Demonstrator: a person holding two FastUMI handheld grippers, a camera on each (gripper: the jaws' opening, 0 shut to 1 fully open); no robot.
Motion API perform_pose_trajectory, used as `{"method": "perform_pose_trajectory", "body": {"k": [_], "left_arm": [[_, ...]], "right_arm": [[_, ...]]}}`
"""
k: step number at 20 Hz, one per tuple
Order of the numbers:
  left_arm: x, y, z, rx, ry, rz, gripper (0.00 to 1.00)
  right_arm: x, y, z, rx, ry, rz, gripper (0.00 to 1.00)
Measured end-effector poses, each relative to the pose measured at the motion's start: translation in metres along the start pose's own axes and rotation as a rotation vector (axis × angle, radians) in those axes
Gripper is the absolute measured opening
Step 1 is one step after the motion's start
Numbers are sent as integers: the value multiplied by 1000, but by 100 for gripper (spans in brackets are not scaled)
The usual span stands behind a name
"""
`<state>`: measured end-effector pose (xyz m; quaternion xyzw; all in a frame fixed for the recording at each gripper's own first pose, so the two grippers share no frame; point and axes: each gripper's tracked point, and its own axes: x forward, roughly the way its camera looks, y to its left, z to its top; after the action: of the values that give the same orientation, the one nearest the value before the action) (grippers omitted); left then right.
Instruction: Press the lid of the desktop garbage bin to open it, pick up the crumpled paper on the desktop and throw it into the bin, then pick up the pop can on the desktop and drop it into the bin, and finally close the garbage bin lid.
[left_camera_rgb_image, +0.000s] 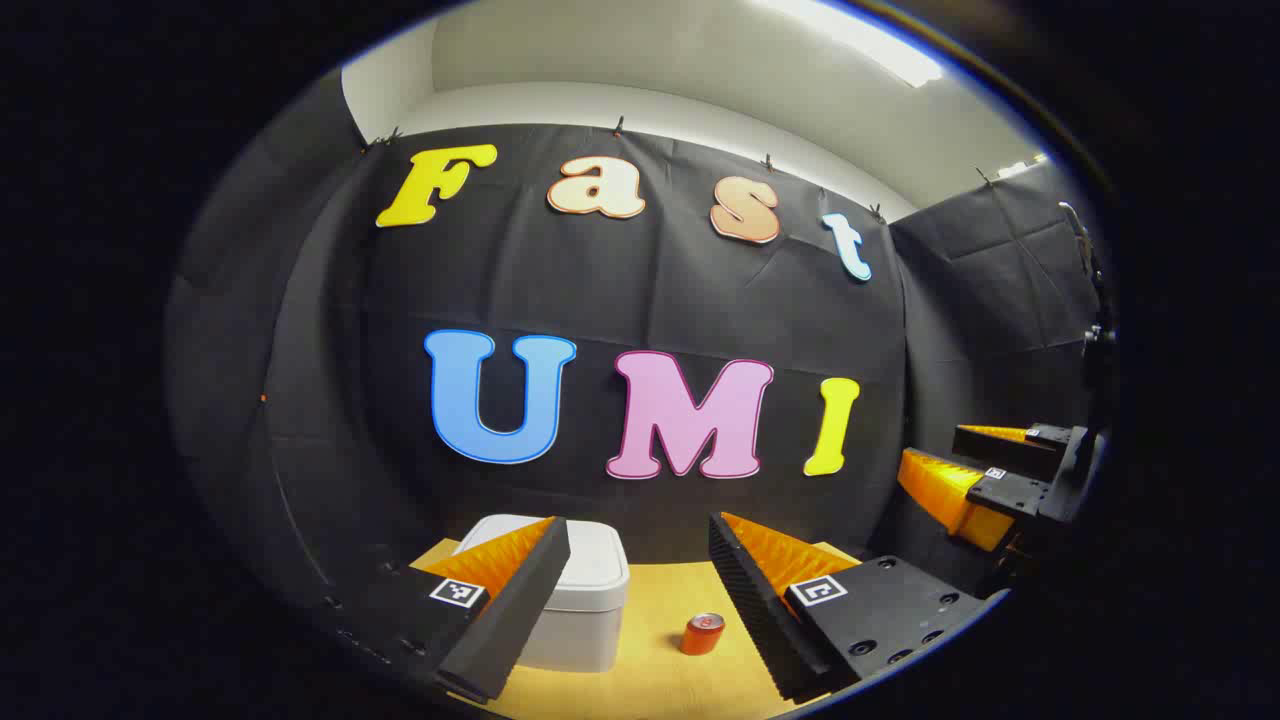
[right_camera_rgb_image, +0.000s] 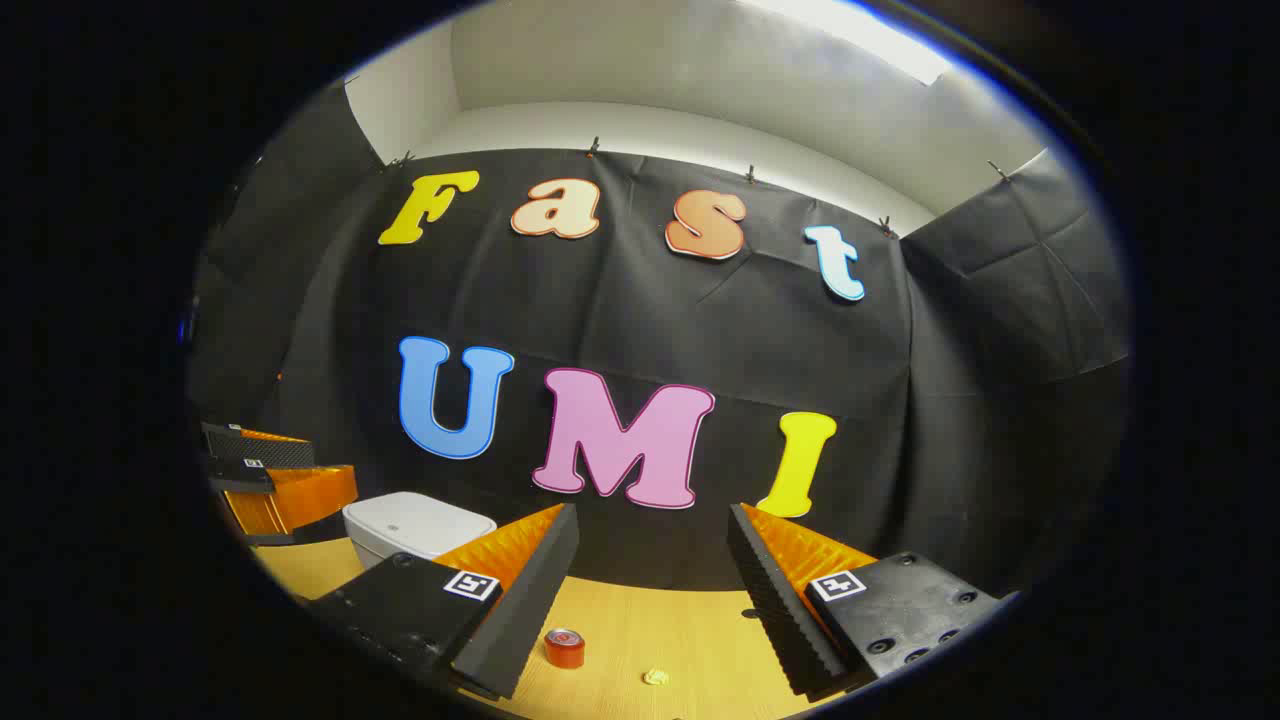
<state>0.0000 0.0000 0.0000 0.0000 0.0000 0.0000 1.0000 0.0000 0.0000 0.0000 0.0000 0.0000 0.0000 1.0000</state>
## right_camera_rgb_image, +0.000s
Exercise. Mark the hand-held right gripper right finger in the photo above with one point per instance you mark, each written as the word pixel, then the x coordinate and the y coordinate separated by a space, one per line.
pixel 775 610

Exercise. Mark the yellowish paper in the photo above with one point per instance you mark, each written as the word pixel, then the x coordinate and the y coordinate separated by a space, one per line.
pixel 657 677

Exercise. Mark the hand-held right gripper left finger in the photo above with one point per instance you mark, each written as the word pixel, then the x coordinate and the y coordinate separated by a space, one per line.
pixel 530 600

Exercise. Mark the white desktop garbage bin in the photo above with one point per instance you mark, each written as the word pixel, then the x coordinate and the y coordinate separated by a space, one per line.
pixel 415 525

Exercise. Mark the red pop can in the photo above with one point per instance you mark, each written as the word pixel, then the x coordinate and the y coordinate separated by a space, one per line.
pixel 565 650

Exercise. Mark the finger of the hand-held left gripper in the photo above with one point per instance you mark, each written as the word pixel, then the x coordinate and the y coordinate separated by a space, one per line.
pixel 240 475
pixel 270 453

